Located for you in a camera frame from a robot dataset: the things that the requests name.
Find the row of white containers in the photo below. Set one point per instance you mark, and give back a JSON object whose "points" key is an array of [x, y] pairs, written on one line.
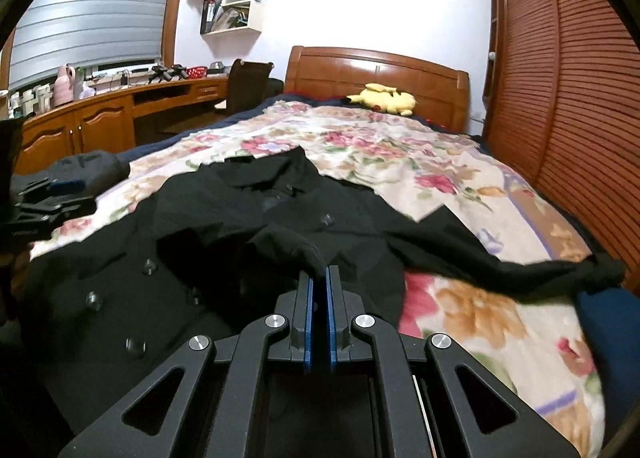
{"points": [[32, 100]]}

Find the wooden louvered wardrobe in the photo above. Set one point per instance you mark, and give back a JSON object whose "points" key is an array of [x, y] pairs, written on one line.
{"points": [[565, 87]]}

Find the wooden desk with cabinets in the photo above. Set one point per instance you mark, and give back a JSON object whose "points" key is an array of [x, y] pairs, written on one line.
{"points": [[100, 112]]}

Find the black tripod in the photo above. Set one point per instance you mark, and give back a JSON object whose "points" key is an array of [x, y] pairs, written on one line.
{"points": [[167, 72]]}

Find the pink bottle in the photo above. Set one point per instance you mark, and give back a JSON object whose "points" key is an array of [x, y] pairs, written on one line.
{"points": [[65, 83]]}

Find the dark brown chair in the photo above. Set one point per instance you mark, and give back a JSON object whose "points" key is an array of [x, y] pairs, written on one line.
{"points": [[247, 82]]}

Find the grey window blind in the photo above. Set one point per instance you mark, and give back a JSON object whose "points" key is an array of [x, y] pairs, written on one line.
{"points": [[95, 7]]}

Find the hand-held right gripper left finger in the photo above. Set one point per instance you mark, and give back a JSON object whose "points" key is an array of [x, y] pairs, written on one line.
{"points": [[308, 318]]}

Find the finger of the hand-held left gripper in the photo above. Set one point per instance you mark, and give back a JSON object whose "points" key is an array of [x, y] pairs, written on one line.
{"points": [[62, 185], [55, 212]]}

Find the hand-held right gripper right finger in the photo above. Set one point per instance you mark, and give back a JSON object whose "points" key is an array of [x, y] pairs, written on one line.
{"points": [[331, 318]]}

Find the wooden window frame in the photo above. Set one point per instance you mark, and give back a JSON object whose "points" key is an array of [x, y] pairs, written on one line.
{"points": [[175, 2]]}

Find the yellow plush toy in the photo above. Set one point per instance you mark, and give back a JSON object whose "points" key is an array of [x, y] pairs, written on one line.
{"points": [[385, 98]]}

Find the wooden bed headboard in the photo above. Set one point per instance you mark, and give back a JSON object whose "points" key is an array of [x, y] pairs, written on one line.
{"points": [[380, 72]]}

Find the red basket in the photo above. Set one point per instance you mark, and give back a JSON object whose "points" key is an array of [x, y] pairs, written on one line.
{"points": [[197, 72]]}

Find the floral blanket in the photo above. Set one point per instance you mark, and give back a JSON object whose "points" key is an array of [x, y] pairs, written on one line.
{"points": [[380, 152]]}

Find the dark grey folded cloth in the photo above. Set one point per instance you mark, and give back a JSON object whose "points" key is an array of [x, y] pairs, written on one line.
{"points": [[90, 166]]}

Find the black buttoned coat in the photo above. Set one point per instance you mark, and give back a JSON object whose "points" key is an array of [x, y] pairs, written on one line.
{"points": [[210, 238]]}

